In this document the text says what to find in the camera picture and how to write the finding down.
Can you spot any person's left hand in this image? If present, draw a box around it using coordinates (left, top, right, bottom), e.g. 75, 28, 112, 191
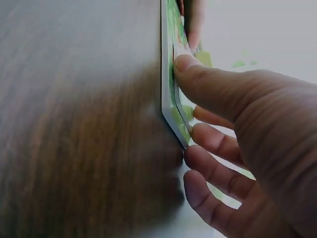
176, 0, 208, 52

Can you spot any yellow-green flat piece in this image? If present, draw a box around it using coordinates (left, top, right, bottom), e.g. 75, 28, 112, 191
194, 51, 213, 68

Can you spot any person's right hand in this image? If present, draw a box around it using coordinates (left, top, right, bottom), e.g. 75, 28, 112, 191
174, 54, 317, 238

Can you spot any green printed board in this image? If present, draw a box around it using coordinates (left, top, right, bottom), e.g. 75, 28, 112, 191
160, 0, 196, 150

